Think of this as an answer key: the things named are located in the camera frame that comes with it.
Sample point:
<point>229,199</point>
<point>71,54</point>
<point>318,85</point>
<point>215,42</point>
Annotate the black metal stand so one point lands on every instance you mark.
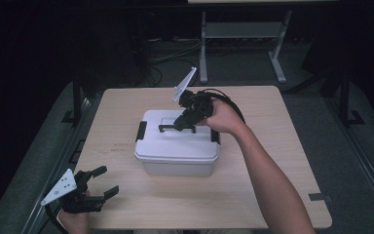
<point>77,97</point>
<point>345,97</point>

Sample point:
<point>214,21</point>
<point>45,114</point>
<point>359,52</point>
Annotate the white box lid black latches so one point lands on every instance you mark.
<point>175,143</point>

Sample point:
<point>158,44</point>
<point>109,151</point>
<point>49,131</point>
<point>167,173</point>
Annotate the grey metal table frame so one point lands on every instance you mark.
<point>243,31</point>

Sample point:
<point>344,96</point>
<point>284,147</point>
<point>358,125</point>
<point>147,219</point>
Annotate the person's left hand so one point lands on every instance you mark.
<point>74,222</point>

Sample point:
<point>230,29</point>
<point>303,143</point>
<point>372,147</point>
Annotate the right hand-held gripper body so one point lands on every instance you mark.
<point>198,105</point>

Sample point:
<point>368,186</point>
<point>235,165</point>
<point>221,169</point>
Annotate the white plastic storage box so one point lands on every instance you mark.
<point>178,169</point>

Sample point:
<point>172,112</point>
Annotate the aluminium floor rail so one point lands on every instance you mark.
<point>363,159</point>
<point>55,169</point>

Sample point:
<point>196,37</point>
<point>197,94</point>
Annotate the person's right hand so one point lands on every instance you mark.
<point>222,117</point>

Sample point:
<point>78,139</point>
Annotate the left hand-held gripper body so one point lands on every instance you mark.
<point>69,195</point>

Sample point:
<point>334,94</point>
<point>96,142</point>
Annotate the grey tape strip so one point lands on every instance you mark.
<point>319,197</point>

